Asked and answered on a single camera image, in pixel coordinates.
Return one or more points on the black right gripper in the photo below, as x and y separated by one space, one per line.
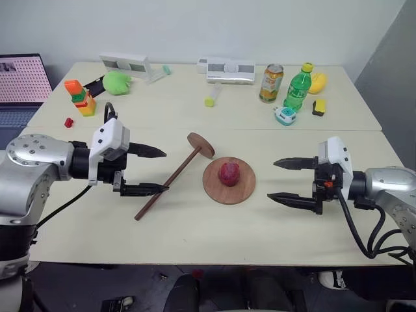
325 185

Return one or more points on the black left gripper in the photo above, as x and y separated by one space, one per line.
112 169

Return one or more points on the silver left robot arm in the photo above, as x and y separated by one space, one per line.
29 169

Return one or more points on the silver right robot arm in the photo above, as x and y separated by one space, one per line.
386 191

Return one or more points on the brown wooden peg stand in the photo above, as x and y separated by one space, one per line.
177 172

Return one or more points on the red dragon fruit toy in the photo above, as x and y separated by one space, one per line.
230 174

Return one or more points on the round wooden base disc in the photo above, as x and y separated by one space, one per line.
229 180

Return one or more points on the white teal power adapter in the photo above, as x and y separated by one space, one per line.
285 115

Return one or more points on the yellow black sponge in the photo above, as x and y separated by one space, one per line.
319 108

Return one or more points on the small red toy block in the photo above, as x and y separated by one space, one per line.
69 122

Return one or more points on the green plastic soda bottle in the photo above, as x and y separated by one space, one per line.
296 91

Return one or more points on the green plush toy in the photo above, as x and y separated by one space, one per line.
116 82

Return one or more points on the clear tube green cap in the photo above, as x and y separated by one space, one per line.
155 75

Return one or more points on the orange green toy block stack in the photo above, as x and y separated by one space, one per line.
81 97

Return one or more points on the black flat card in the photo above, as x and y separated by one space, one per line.
94 87

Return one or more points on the orange drink can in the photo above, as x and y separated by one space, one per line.
271 84

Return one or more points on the clear tube with yellow ball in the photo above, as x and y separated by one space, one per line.
213 96

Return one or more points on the yellow plush banana toy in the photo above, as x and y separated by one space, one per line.
318 82

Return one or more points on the mint green small eraser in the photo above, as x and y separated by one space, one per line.
166 69

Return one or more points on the white sneaker shoe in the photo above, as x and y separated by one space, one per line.
331 279

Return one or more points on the white box with grey windows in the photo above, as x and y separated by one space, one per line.
125 65

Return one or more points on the white silver flat box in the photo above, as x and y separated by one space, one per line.
229 71

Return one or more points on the dark rounded robot leg shape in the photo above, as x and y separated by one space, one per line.
183 292

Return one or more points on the black device on floor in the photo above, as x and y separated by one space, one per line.
117 304

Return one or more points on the open laptop computer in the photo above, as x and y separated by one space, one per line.
19 91

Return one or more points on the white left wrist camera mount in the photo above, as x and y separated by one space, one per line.
107 138

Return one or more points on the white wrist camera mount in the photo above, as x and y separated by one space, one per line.
336 154
107 138

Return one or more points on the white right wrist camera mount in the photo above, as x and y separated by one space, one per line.
336 154

